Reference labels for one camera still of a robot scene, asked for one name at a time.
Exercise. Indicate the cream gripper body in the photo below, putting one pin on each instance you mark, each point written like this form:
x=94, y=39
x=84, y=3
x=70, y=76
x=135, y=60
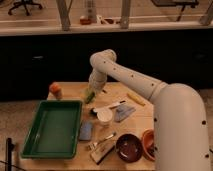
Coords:
x=95, y=86

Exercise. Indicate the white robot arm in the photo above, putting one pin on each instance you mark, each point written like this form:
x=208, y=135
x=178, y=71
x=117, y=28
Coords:
x=181, y=141

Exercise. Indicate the white measuring cup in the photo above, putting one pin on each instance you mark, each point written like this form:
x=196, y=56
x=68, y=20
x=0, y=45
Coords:
x=105, y=116

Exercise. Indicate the black and white spatula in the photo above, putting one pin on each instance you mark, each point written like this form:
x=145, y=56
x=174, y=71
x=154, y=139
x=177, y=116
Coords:
x=95, y=110

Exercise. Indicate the blue grey cloth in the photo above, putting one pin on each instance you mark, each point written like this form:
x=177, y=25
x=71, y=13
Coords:
x=123, y=112

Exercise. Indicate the orange-capped spice bottle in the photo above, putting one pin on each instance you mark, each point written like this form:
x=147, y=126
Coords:
x=56, y=90

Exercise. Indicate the blue sponge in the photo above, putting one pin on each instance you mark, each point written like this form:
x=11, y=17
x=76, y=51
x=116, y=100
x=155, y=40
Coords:
x=85, y=133

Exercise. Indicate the silver fork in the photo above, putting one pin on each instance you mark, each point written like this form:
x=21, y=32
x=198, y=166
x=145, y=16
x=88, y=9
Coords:
x=93, y=145

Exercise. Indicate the green plastic tray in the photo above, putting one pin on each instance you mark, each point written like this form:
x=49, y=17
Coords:
x=54, y=131

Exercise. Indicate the red bowl on shelf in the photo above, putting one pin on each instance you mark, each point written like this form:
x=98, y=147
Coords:
x=84, y=21

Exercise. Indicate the wooden block with black edge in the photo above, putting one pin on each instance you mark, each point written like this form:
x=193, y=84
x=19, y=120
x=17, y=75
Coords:
x=102, y=151

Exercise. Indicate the dark brown bowl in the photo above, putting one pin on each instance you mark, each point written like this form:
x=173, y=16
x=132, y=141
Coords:
x=129, y=148

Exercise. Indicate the orange bowl with nuts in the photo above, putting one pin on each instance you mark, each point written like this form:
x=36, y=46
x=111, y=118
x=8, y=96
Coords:
x=148, y=144

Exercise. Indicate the black office chair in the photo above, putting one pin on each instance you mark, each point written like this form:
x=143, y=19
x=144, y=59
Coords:
x=24, y=3

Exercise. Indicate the black stand post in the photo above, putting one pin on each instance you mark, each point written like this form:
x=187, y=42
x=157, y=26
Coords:
x=9, y=149

